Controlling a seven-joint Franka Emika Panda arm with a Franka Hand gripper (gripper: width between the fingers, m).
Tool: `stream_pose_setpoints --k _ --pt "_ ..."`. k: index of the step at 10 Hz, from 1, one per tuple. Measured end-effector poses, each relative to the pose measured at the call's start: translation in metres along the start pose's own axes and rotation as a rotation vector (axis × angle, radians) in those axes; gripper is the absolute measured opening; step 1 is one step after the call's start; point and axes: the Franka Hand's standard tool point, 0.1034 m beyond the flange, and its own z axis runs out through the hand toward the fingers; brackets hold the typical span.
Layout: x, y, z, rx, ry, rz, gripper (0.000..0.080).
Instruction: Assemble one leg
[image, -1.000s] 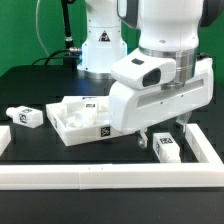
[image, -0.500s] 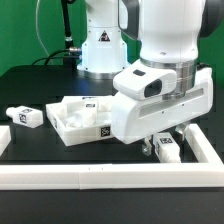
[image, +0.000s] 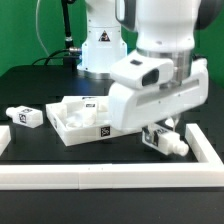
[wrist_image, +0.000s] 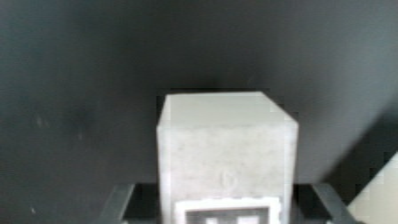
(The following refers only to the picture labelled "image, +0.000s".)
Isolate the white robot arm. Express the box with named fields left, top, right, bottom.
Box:
left=109, top=0, right=224, bottom=132

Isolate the white obstacle fence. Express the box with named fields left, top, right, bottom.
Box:
left=0, top=124, right=224, bottom=190

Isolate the black cables and post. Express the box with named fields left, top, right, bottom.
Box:
left=31, top=0, right=83, bottom=69

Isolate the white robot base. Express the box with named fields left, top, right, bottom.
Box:
left=77, top=0, right=127, bottom=79

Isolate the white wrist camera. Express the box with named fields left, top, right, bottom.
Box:
left=110, top=51, right=174, bottom=89

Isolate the white square table top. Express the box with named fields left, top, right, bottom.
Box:
left=46, top=96, right=139, bottom=146

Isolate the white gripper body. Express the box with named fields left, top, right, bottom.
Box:
left=108, top=58, right=209, bottom=132

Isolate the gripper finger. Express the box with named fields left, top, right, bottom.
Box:
left=171, top=116, right=180, bottom=132
left=143, top=127, right=158, bottom=145

